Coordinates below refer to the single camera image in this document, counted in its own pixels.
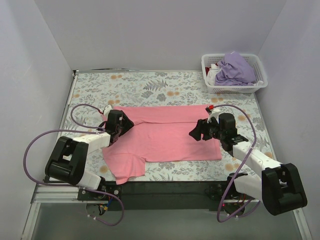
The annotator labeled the pink t shirt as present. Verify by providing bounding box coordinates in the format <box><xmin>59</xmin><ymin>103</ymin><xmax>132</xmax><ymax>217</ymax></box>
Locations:
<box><xmin>102</xmin><ymin>105</ymin><xmax>222</xmax><ymax>185</ymax></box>

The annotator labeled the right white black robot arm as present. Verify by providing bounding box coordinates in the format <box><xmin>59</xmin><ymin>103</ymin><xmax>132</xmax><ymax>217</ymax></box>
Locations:
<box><xmin>189</xmin><ymin>113</ymin><xmax>308</xmax><ymax>216</ymax></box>

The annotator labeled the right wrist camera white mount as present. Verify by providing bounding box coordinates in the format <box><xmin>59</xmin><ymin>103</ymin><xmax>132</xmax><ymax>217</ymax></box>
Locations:
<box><xmin>205</xmin><ymin>105</ymin><xmax>220</xmax><ymax>124</ymax></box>

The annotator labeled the floral table mat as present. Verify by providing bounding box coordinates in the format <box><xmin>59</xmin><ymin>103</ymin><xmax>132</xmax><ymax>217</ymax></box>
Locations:
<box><xmin>60</xmin><ymin>71</ymin><xmax>276</xmax><ymax>182</ymax></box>

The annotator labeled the white garment in basket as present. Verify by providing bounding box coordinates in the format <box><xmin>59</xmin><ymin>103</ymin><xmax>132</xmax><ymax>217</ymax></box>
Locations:
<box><xmin>206</xmin><ymin>63</ymin><xmax>221</xmax><ymax>86</ymax></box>

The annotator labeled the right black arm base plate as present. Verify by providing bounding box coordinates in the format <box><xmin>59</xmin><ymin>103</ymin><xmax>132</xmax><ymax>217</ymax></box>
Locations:
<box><xmin>204</xmin><ymin>183</ymin><xmax>241</xmax><ymax>201</ymax></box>

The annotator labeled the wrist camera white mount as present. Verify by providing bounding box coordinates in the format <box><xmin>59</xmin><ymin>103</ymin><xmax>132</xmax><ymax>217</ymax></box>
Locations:
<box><xmin>98</xmin><ymin>104</ymin><xmax>113</xmax><ymax>118</ymax></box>
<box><xmin>205</xmin><ymin>105</ymin><xmax>220</xmax><ymax>124</ymax></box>

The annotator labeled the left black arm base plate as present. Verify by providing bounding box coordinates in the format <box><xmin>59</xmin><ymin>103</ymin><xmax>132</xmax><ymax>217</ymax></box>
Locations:
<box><xmin>77</xmin><ymin>183</ymin><xmax>122</xmax><ymax>201</ymax></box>

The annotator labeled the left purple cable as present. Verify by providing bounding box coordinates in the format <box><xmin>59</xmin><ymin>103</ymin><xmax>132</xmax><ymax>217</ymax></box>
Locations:
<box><xmin>22</xmin><ymin>103</ymin><xmax>126</xmax><ymax>227</ymax></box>

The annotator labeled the aluminium frame rail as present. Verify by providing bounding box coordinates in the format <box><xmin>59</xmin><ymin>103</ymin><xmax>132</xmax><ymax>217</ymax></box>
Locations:
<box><xmin>22</xmin><ymin>181</ymin><xmax>312</xmax><ymax>240</ymax></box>

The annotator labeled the white plastic laundry basket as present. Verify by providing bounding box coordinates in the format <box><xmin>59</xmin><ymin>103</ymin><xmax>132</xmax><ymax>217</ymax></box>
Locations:
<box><xmin>201</xmin><ymin>53</ymin><xmax>269</xmax><ymax>95</ymax></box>

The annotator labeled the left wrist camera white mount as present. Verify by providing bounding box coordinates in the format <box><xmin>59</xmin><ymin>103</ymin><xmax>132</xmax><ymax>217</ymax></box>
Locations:
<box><xmin>98</xmin><ymin>104</ymin><xmax>113</xmax><ymax>118</ymax></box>

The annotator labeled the purple t shirt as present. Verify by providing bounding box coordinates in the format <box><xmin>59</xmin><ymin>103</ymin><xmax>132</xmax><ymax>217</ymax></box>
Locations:
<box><xmin>215</xmin><ymin>51</ymin><xmax>257</xmax><ymax>87</ymax></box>

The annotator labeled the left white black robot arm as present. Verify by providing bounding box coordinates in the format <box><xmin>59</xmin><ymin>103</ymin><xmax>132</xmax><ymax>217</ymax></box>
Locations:
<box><xmin>44</xmin><ymin>109</ymin><xmax>134</xmax><ymax>191</ymax></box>

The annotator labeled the dark red garment in basket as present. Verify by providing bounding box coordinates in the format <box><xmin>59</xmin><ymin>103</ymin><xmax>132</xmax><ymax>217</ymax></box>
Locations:
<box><xmin>205</xmin><ymin>67</ymin><xmax>211</xmax><ymax>75</ymax></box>

